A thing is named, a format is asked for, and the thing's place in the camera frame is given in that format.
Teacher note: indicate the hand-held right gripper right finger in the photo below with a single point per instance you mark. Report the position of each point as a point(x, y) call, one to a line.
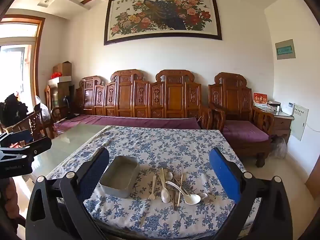
point(225, 172)

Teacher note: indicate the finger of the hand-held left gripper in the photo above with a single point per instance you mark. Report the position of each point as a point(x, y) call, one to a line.
point(32, 150)
point(15, 137)

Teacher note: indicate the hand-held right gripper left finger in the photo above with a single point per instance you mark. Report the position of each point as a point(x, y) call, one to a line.
point(96, 171)

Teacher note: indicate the rectangular metal box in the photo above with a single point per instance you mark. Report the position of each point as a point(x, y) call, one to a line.
point(117, 180)

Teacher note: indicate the cream plastic fork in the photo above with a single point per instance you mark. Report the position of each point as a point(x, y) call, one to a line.
point(153, 187)

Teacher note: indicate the cream plastic spoon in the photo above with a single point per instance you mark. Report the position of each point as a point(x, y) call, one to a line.
point(165, 196)

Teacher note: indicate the person's left forearm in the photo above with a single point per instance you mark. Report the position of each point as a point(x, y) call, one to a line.
point(8, 200)

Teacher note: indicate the wooden dining chair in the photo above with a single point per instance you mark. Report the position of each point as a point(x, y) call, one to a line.
point(35, 126)

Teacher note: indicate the dark clothing pile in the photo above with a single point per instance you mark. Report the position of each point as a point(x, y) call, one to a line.
point(13, 110)

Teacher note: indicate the translucent plastic bag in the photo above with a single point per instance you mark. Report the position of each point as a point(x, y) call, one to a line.
point(43, 108)

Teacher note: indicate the purple armchair cushion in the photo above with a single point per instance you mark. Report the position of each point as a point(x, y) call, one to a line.
point(245, 130)

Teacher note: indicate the dark wooden corner chair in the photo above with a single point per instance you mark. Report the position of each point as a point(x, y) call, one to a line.
point(48, 97)

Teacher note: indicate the clear plastic bag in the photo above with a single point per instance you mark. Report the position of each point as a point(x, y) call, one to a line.
point(278, 147)

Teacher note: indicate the purple sofa cushion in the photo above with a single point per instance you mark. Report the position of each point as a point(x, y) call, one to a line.
point(140, 122)

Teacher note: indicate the blue floral tablecloth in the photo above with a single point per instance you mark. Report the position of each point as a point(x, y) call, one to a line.
point(162, 142)

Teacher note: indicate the red decoration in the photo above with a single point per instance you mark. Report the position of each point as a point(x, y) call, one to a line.
point(56, 75)

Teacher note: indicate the wooden side table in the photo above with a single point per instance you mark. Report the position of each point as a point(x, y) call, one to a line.
point(282, 125)

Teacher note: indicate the carved wooden armchair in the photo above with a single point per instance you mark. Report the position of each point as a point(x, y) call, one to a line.
point(231, 97)

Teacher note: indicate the red gift box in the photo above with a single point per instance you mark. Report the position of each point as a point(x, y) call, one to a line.
point(260, 98)

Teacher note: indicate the brown cardboard box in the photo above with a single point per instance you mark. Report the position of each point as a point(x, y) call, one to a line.
point(62, 68)

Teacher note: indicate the tissue box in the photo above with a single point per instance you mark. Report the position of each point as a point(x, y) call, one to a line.
point(273, 103)

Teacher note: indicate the white tabletop device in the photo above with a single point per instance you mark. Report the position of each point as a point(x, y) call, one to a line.
point(287, 108)

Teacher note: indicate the white metal panel door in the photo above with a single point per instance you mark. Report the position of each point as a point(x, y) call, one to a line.
point(300, 122)

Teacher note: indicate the carved wooden sofa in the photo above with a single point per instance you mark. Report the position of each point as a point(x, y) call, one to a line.
point(172, 97)

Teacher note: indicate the framed peacock painting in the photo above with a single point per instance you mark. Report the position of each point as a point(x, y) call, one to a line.
point(162, 15)

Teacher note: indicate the wooden window frame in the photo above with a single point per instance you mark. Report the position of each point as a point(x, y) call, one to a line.
point(37, 55)

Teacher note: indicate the grey wall box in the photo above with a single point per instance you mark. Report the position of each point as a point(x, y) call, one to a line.
point(285, 50)

